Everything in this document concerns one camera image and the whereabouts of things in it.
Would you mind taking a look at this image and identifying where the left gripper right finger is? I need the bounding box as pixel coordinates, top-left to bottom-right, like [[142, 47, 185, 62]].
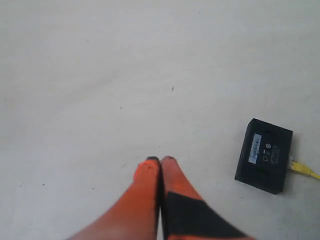
[[161, 156, 252, 240]]

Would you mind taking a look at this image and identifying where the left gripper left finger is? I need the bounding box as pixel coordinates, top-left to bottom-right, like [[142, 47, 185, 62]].
[[69, 156, 160, 240]]

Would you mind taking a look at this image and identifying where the small black box device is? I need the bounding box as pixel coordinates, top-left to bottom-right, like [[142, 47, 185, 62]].
[[234, 118, 293, 195]]

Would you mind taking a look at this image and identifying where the yellow ethernet cable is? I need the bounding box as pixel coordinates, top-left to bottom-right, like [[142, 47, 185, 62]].
[[287, 156, 320, 181]]

